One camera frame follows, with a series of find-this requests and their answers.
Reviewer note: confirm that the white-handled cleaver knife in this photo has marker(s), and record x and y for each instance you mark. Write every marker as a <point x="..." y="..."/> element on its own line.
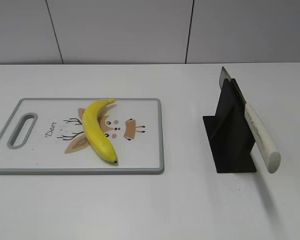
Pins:
<point x="268" y="149"/>

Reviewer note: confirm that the yellow plastic banana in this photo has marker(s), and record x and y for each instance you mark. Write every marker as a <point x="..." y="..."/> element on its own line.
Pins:
<point x="93" y="132"/>

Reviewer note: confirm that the black knife stand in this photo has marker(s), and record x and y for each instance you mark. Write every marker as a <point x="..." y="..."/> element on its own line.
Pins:
<point x="230" y="138"/>

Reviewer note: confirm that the white cutting board grey rim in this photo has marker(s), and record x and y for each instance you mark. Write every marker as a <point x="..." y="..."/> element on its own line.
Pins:
<point x="45" y="136"/>

